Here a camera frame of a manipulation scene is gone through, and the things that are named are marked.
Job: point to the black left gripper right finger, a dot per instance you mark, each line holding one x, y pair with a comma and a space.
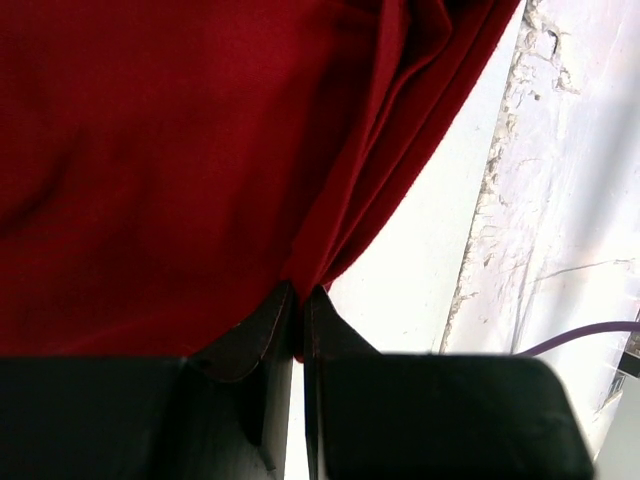
370, 415

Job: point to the red t-shirt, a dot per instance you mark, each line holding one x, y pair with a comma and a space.
165, 164

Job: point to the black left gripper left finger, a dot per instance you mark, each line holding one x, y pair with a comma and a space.
219, 414

